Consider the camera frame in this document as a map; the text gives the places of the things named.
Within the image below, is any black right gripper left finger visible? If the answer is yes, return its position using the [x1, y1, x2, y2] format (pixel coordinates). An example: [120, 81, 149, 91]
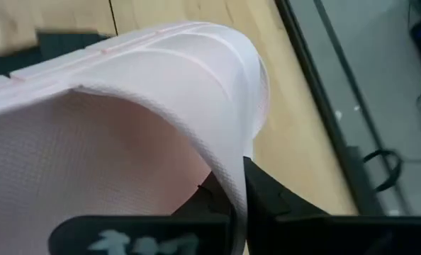
[170, 171, 233, 217]

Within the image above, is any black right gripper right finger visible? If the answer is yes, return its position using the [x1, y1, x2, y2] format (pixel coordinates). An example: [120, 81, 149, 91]
[243, 157, 331, 255]

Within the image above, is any coiled black cable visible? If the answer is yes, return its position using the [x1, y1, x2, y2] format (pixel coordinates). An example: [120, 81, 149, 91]
[361, 148, 403, 193]

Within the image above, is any black aluminium rig frame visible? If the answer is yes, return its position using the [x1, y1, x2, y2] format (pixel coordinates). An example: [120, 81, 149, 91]
[274, 0, 362, 217]

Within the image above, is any pink slide sandal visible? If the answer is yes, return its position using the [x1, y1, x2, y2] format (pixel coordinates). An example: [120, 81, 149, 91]
[0, 21, 271, 255]

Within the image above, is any black slide sandal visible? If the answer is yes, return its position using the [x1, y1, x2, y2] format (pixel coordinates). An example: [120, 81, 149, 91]
[0, 30, 111, 79]

